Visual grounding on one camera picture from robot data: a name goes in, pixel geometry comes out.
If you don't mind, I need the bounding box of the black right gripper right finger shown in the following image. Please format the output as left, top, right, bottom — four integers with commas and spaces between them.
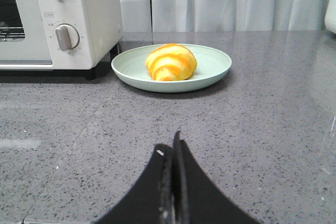
172, 131, 257, 223

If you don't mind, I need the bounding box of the white appliance at right edge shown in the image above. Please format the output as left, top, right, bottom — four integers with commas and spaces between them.
324, 0, 336, 34

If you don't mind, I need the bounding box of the glass oven door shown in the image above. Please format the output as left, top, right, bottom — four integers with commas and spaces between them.
1, 0, 52, 69

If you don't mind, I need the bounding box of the light green round plate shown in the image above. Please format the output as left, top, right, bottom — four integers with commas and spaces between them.
111, 44, 232, 93

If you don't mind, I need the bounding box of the metal wire oven rack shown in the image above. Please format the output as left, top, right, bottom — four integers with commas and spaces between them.
0, 27, 26, 42

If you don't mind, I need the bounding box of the white toaster oven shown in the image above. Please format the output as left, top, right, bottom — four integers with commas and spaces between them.
1, 0, 123, 80

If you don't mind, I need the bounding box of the yellow orange croissant bread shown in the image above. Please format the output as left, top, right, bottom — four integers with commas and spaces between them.
145, 44, 197, 81

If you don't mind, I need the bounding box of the white curtain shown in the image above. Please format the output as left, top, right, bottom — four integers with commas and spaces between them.
121, 0, 329, 32

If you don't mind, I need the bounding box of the lower oven control knob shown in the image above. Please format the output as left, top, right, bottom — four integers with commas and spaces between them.
55, 24, 80, 51

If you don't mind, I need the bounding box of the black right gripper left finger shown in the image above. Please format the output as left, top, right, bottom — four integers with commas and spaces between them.
97, 144, 173, 224

